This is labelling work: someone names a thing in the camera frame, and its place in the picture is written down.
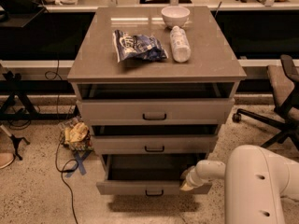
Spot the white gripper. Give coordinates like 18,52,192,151
180,166,210,191

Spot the grey bottom drawer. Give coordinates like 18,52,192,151
97,153,211,197

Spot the grey drawer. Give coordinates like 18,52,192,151
92,135,218,154
77,98,235,125
97,153,211,197

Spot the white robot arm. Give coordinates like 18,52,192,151
180,145,299,224

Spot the grey middle drawer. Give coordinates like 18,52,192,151
92,135,218,154

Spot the grey top drawer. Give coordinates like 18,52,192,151
77,98,235,125

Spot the grey drawer cabinet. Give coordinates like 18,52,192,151
66,5,248,181

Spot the blue tape cross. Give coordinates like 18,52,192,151
65,150,92,177

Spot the white plastic bottle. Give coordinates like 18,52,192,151
170,26,191,63

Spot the black office chair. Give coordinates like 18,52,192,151
232,54,299,149

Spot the blue chip bag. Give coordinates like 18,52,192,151
113,30,168,62

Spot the white bowl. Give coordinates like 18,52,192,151
161,6,190,28

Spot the black tripod stand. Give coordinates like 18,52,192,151
0,123,30,161

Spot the black floor cable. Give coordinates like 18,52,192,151
44,59,80,224

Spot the black table frame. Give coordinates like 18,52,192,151
0,67,78,120

